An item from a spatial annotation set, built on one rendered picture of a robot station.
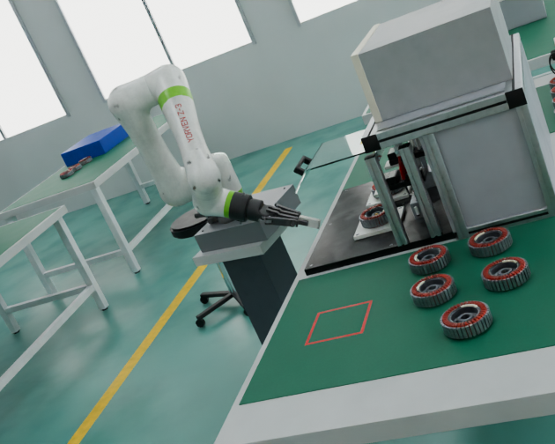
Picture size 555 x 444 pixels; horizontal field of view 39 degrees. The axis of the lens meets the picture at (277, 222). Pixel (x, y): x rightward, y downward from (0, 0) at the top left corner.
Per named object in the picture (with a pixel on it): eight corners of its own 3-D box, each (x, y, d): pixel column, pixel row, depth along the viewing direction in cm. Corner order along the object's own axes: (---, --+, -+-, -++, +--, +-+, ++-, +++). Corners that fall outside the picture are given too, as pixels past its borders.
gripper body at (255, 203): (252, 213, 262) (278, 219, 260) (244, 224, 254) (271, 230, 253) (254, 193, 258) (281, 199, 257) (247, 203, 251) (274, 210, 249)
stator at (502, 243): (521, 239, 203) (517, 226, 202) (495, 261, 198) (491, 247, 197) (488, 236, 213) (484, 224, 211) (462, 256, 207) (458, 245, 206)
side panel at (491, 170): (459, 240, 218) (422, 136, 208) (460, 235, 221) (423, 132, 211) (561, 214, 207) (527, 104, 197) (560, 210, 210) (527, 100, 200)
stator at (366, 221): (359, 233, 243) (355, 222, 242) (365, 218, 253) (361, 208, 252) (393, 224, 239) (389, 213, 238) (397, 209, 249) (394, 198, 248)
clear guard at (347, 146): (295, 193, 230) (287, 175, 228) (313, 165, 251) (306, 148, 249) (399, 162, 217) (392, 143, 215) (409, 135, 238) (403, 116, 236)
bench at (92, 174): (44, 300, 592) (-5, 215, 569) (144, 202, 758) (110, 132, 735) (140, 274, 558) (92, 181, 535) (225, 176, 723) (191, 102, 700)
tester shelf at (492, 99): (366, 153, 214) (359, 138, 213) (396, 87, 274) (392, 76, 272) (527, 104, 197) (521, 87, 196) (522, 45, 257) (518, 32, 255)
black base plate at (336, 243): (306, 276, 238) (303, 270, 237) (344, 195, 294) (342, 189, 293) (455, 238, 220) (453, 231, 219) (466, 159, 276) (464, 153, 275)
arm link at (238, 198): (230, 196, 251) (239, 184, 259) (226, 227, 256) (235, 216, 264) (247, 199, 250) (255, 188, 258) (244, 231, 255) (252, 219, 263)
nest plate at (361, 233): (354, 240, 243) (352, 237, 242) (362, 220, 256) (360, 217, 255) (400, 228, 237) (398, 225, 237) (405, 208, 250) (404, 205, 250)
